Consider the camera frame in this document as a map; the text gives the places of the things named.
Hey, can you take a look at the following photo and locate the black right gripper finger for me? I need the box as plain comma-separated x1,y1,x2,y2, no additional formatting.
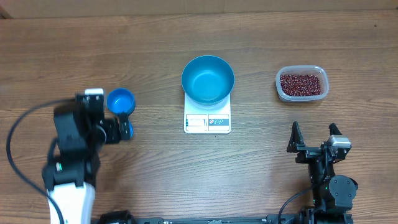
328,123,341,135
287,121,305,153

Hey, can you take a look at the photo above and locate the blue measuring scoop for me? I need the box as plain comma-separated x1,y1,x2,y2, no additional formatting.
106,88,136,139

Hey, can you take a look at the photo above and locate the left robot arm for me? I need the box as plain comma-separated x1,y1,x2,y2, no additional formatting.
42,102,132,223

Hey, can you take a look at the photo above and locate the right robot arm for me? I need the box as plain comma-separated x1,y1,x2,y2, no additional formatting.
277,121,358,224

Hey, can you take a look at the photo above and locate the white kitchen scale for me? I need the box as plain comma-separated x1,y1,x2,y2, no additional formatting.
183,94,231,134

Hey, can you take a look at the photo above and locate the blue bowl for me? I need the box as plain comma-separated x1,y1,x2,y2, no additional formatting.
181,55,235,105

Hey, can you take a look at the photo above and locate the clear plastic container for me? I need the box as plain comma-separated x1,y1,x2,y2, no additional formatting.
275,65,330,103

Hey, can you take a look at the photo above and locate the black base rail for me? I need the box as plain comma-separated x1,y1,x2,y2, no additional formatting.
93,210,354,224

